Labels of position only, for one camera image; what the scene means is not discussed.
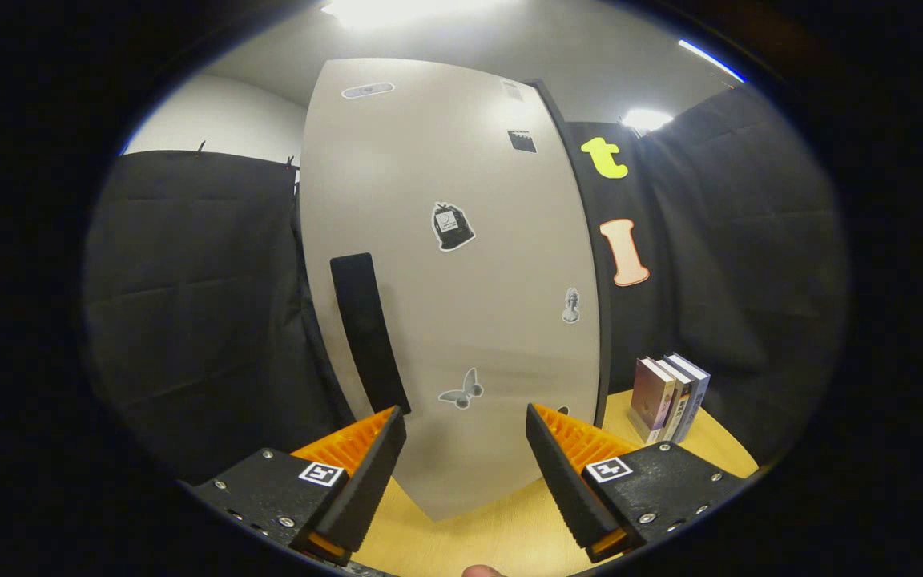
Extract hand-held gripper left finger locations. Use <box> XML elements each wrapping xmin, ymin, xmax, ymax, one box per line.
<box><xmin>189</xmin><ymin>405</ymin><xmax>408</xmax><ymax>568</ymax></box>

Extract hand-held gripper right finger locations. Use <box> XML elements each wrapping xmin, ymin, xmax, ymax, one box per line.
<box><xmin>526</xmin><ymin>403</ymin><xmax>751</xmax><ymax>563</ymax></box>

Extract black door handle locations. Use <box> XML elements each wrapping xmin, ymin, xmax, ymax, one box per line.
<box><xmin>329</xmin><ymin>252</ymin><xmax>413</xmax><ymax>416</ymax></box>

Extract grey cabinet door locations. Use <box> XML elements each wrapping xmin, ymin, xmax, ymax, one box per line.
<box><xmin>299</xmin><ymin>58</ymin><xmax>603</xmax><ymax>523</ymax></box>

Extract white spine book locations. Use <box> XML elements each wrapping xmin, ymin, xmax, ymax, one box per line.
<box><xmin>658</xmin><ymin>358</ymin><xmax>695</xmax><ymax>443</ymax></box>

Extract dark cabinet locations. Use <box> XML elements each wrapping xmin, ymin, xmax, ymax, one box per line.
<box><xmin>295</xmin><ymin>78</ymin><xmax>616</xmax><ymax>426</ymax></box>

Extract blue grey book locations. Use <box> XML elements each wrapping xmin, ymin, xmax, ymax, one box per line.
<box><xmin>666</xmin><ymin>353</ymin><xmax>711</xmax><ymax>443</ymax></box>

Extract black backdrop cloth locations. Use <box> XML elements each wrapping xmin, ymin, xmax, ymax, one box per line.
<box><xmin>83</xmin><ymin>84</ymin><xmax>851</xmax><ymax>486</ymax></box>

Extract small ceiling light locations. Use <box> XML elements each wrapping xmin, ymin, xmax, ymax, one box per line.
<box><xmin>620</xmin><ymin>108</ymin><xmax>675</xmax><ymax>133</ymax></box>

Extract long strip ceiling light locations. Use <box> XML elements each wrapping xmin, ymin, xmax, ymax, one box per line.
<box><xmin>678</xmin><ymin>38</ymin><xmax>747</xmax><ymax>83</ymax></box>

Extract wide ceiling light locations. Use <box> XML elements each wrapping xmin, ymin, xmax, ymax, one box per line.
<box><xmin>321</xmin><ymin>0</ymin><xmax>522</xmax><ymax>29</ymax></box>

